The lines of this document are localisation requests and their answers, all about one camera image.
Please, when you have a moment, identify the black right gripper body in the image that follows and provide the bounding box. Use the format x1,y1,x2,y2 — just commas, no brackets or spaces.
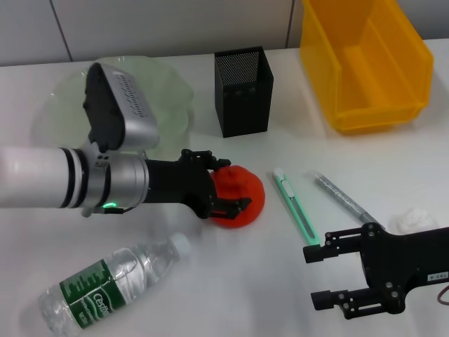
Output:
359,221,449,315

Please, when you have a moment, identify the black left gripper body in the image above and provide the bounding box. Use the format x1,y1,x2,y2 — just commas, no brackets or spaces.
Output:
147,150,216,220

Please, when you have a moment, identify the white paper ball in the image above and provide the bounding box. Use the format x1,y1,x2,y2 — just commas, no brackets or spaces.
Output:
392,207,438,231

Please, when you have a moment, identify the mint green utility knife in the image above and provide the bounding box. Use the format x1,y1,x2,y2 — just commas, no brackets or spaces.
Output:
272,167,321,247

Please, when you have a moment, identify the clear green-label water bottle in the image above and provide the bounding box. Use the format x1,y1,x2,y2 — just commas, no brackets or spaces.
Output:
37,233,192,336

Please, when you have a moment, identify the black mesh pen holder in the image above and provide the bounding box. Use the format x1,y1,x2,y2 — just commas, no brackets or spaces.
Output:
214,46,274,138

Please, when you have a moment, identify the grey silver marker pen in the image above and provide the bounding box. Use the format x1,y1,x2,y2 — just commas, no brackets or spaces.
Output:
308,171,386,230

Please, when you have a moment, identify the translucent green glass fruit plate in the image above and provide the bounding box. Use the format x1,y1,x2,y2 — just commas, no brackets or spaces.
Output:
33,55,194,169

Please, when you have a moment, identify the yellow plastic storage bin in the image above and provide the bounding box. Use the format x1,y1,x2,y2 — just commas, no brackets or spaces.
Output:
300,0,435,136

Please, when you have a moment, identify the black silver wrist camera box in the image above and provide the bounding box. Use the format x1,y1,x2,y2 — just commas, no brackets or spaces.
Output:
83,62,161,154

